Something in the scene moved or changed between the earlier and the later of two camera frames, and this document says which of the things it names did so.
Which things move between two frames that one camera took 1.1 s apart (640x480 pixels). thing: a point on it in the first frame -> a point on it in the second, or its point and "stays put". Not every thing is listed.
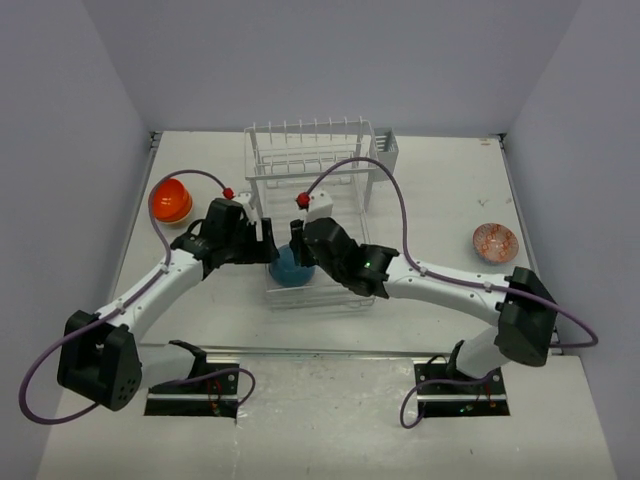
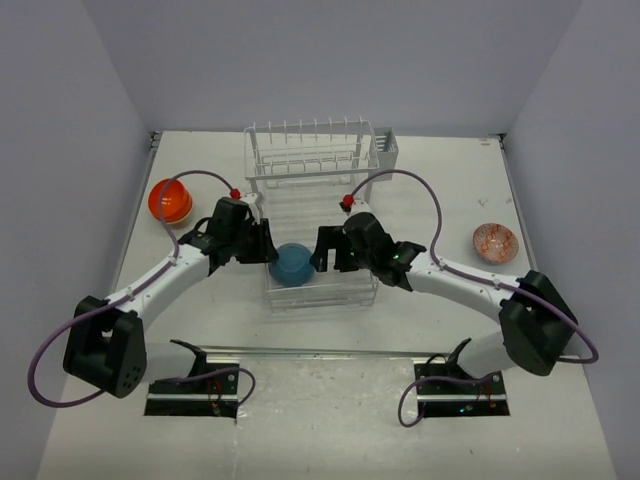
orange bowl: [171, 206] stays put
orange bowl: [172, 201] stays put
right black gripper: [299, 245] -> [331, 236]
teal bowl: [286, 272] stays put
